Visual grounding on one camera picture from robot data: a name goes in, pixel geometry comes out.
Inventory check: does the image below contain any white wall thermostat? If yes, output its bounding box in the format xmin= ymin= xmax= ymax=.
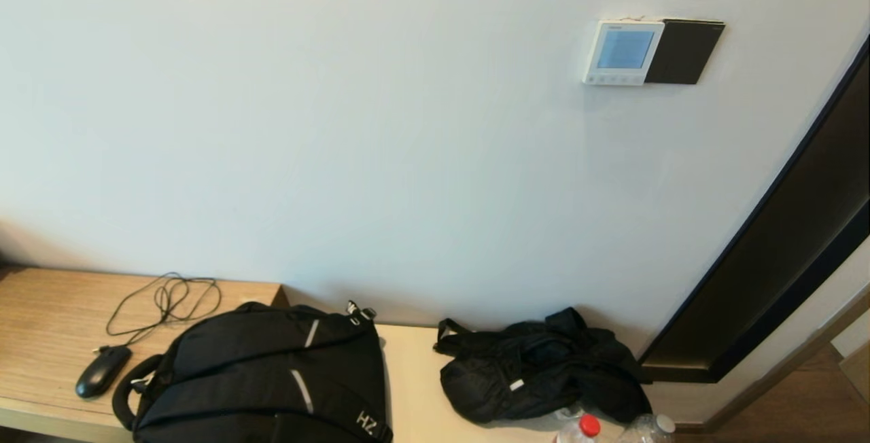
xmin=582 ymin=19 xmax=665 ymax=86

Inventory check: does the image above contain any black crumpled fabric bag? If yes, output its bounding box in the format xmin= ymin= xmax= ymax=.
xmin=434 ymin=306 xmax=653 ymax=425

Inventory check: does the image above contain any black backpack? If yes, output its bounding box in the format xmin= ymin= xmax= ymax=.
xmin=111 ymin=300 xmax=394 ymax=443

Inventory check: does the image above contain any red-capped plastic bottle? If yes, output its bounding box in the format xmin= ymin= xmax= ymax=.
xmin=554 ymin=414 xmax=602 ymax=443

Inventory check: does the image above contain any white-capped clear plastic bottle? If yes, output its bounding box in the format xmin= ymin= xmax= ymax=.
xmin=615 ymin=413 xmax=677 ymax=443

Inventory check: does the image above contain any black computer mouse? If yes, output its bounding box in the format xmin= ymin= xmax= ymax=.
xmin=75 ymin=345 xmax=133 ymax=400

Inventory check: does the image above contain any black wall switch plate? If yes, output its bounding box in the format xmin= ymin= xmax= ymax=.
xmin=644 ymin=18 xmax=726 ymax=85

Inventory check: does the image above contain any dark door frame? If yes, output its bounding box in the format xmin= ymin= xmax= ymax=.
xmin=639 ymin=35 xmax=870 ymax=384

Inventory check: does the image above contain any black mouse cable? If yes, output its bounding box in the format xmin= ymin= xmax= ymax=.
xmin=93 ymin=272 xmax=222 ymax=354

